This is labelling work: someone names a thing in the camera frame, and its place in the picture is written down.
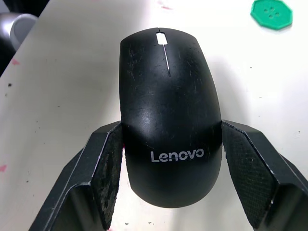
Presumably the black Lenovo mouse cover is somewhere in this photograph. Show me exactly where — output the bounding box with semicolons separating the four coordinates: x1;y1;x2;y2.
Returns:
119;27;223;209

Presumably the silver robot body part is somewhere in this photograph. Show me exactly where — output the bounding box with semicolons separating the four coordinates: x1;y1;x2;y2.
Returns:
0;13;38;51

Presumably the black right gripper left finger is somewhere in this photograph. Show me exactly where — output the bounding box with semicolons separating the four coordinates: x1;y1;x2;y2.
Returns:
28;121;124;231

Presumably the green octagonal button-shaped piece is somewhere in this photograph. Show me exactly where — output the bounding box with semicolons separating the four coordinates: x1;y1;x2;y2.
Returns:
250;0;294;31

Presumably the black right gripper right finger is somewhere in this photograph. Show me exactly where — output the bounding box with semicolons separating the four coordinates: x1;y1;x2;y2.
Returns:
221;119;308;231

